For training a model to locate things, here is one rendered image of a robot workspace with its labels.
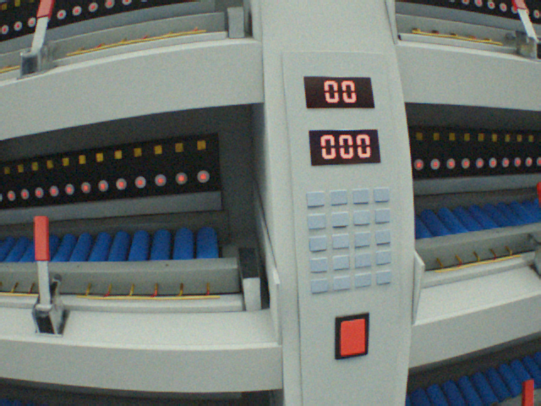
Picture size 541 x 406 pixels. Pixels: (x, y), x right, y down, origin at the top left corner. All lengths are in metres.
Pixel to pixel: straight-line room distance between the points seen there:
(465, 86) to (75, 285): 0.35
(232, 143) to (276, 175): 0.20
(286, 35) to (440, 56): 0.12
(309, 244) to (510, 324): 0.20
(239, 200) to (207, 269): 0.14
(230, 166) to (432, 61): 0.25
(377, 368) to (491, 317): 0.11
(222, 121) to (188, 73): 0.20
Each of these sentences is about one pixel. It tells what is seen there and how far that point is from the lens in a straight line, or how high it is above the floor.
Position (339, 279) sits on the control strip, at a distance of 0.36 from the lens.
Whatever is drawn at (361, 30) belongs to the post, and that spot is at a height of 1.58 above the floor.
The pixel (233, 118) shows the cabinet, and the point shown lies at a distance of 0.56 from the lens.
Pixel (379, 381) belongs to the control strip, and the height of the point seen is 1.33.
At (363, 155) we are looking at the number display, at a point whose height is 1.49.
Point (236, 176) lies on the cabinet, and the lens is 0.56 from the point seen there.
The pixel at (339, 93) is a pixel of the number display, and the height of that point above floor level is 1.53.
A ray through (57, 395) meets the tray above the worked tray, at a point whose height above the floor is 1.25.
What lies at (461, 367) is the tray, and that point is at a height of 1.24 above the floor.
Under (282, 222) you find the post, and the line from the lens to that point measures 0.36.
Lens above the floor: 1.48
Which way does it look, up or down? 3 degrees down
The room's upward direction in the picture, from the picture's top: 4 degrees counter-clockwise
